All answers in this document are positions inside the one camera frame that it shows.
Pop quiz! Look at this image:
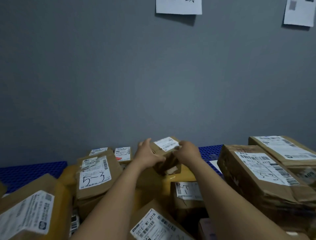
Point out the person's left hand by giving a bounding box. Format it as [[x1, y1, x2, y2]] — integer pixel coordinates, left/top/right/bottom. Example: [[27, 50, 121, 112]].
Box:
[[133, 138, 166, 171]]

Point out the person's right hand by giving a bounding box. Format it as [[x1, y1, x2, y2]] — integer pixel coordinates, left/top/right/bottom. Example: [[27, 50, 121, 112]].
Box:
[[172, 141, 203, 170]]

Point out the small cardboard parcel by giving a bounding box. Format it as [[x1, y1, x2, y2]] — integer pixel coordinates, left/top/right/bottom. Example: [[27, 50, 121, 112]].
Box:
[[150, 136, 182, 176], [248, 135, 316, 188]]

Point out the box of stack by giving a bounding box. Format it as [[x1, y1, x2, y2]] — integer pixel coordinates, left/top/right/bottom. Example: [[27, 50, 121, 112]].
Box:
[[217, 144, 316, 223]]

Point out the pile of brown parcels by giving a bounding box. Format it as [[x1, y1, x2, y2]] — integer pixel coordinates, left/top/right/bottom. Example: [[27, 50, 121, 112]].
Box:
[[76, 146, 207, 223]]

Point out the box marked 3-3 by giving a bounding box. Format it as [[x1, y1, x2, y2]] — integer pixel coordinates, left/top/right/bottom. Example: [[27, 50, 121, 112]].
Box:
[[129, 199, 194, 240]]

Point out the large pink box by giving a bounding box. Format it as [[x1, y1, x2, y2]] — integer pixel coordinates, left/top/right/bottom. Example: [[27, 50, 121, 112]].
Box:
[[197, 217, 218, 240]]

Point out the person's left forearm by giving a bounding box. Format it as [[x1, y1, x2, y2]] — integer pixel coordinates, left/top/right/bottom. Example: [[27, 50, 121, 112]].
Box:
[[70, 161, 158, 240]]

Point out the person's right forearm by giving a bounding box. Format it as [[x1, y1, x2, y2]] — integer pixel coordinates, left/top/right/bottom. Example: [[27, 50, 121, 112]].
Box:
[[190, 158, 294, 240]]

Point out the blue plastic grid pallet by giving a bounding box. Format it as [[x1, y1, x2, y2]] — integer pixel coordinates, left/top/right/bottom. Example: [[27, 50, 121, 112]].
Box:
[[0, 161, 67, 193], [198, 144, 224, 177]]

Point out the white paper on wall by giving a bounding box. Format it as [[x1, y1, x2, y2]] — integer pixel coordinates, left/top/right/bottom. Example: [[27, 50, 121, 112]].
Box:
[[283, 0, 316, 27], [155, 0, 202, 15]]

